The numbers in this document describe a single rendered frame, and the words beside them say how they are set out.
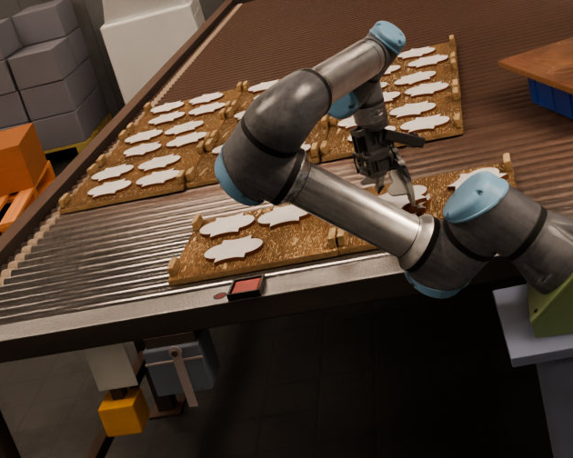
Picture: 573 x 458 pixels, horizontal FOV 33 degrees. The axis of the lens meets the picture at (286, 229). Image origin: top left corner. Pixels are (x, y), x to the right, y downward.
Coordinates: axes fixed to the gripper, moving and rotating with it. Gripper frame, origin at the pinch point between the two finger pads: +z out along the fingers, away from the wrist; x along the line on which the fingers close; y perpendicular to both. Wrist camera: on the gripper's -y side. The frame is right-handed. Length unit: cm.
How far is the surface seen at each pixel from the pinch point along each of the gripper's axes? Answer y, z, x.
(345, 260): 19.5, 6.0, 5.0
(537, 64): -70, -6, -31
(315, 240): 19.9, 4.0, -7.4
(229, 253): 37.5, 2.9, -18.0
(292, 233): 21.2, 4.1, -16.7
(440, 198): -10.7, 4.1, 0.7
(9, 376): 85, 98, -216
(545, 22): -136, 6, -105
